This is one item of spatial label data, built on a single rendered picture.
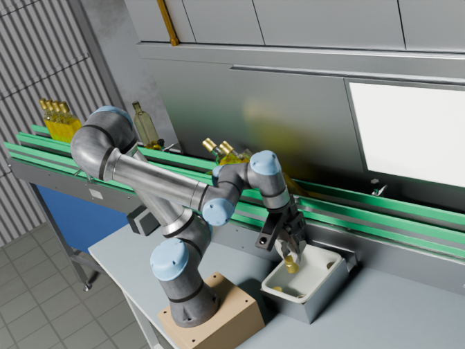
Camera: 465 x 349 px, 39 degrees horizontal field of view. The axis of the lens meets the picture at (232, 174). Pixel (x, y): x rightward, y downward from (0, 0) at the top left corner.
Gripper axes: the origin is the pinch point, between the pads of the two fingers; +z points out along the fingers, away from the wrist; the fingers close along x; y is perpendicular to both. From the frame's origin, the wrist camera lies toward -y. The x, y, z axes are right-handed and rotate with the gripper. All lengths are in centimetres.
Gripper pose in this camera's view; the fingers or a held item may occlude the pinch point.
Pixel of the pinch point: (290, 260)
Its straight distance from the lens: 195.0
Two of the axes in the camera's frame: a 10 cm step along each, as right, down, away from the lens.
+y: 6.2, -5.5, 5.5
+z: 2.9, 8.2, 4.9
